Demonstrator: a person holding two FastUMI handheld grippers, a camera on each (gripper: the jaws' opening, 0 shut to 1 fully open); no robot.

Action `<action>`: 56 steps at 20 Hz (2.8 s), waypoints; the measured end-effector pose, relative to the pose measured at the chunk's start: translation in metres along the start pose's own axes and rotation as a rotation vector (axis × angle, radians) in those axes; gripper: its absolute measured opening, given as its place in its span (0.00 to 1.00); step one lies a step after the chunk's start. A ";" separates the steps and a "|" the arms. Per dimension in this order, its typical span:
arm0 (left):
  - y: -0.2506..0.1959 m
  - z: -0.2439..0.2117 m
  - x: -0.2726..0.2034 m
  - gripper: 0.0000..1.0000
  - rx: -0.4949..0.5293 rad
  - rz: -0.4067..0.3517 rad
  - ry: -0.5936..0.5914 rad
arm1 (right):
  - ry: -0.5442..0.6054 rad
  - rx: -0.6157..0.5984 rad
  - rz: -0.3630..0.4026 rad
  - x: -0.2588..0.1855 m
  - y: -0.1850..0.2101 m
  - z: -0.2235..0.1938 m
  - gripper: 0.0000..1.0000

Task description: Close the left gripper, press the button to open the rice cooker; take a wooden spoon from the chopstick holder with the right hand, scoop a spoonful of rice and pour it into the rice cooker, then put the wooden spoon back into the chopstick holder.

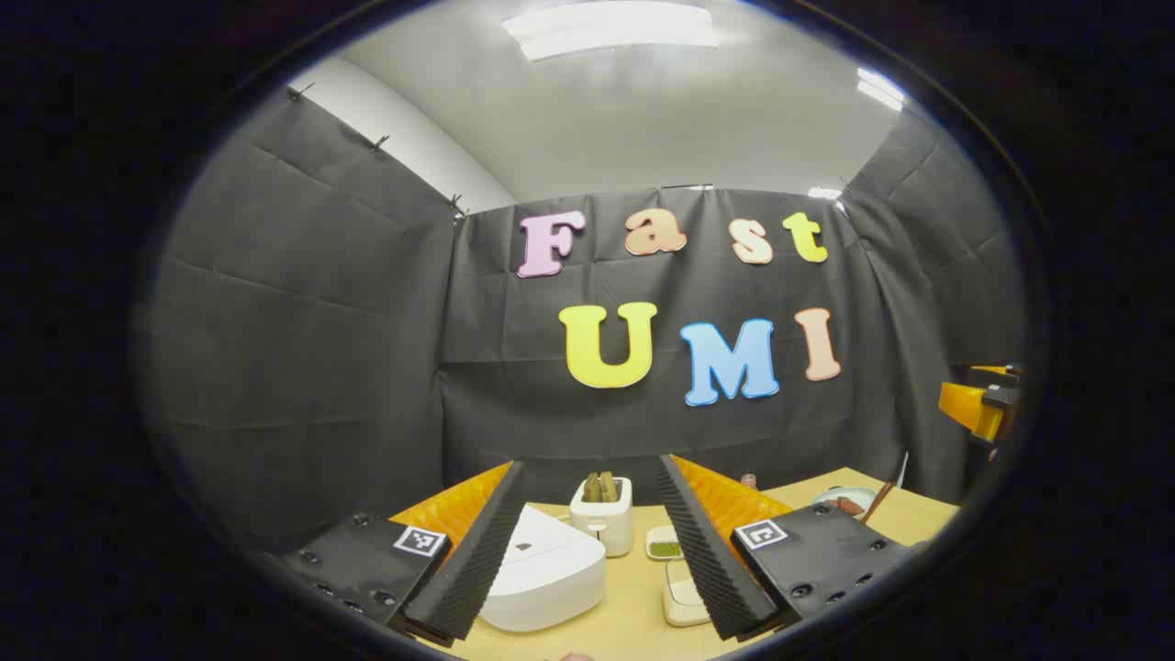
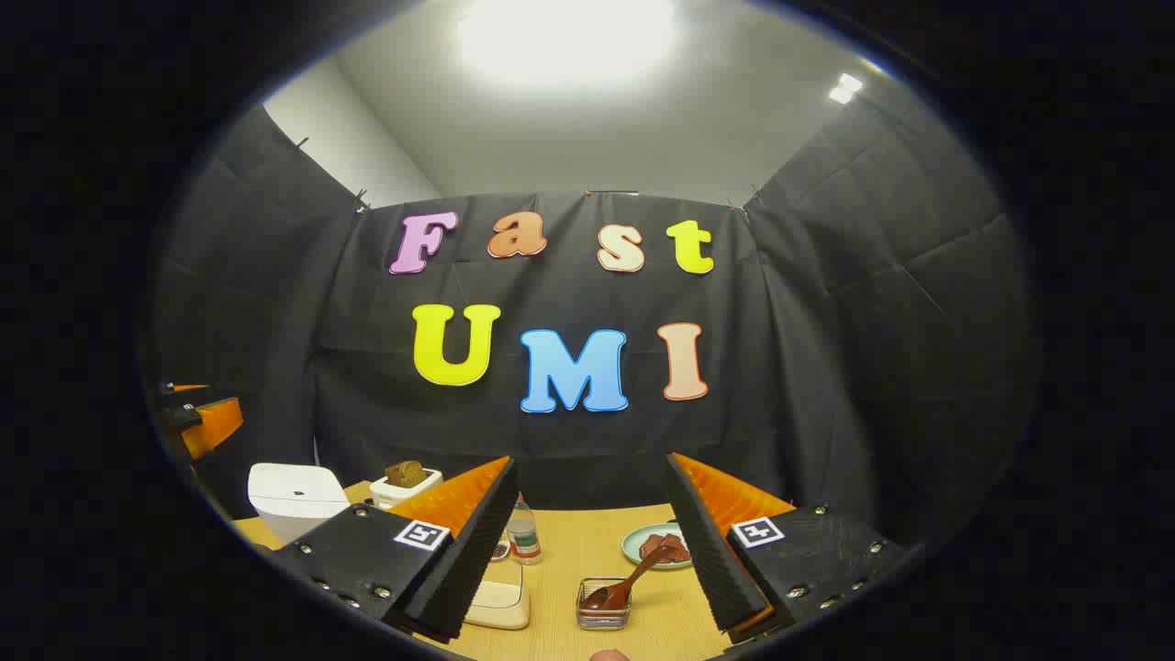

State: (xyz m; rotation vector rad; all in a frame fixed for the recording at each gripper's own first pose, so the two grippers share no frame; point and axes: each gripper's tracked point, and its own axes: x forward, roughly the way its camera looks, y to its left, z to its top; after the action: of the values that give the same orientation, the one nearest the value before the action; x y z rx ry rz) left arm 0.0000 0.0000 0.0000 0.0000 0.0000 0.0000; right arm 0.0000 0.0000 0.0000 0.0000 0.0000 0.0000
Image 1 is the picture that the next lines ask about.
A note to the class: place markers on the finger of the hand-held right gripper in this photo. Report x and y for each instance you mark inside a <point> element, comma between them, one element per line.
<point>964,404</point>

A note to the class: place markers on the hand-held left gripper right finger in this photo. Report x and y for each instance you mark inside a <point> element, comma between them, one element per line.
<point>702,560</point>

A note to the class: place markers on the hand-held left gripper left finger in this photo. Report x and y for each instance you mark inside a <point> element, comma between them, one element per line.
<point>477,560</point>

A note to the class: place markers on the white rice cooker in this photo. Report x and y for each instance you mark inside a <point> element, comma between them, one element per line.
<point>551,569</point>

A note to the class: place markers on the brown wooden spoon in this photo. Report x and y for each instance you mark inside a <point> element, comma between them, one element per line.
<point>879,500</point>

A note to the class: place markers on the green beans pile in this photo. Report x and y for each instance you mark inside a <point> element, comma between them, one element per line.
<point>665,550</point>

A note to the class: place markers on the cream rounded board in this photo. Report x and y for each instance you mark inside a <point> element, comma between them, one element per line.
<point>681,597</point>

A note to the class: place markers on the white divided dish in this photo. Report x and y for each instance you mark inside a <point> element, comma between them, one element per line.
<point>663,535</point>

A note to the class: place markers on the white toaster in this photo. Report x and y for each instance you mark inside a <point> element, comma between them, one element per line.
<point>606,528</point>

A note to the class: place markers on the brown toast slice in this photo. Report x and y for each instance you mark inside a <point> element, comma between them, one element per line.
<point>592,488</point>
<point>609,487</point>

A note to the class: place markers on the pale green plate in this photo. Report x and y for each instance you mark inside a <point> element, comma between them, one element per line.
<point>826,500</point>

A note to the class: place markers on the brown meat piece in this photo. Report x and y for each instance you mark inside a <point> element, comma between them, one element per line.
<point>849,507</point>

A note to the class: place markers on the small ceiling light panel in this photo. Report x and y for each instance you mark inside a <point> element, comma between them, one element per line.
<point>879,87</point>

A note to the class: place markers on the large ceiling light panel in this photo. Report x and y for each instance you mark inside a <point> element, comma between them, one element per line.
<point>610,28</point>

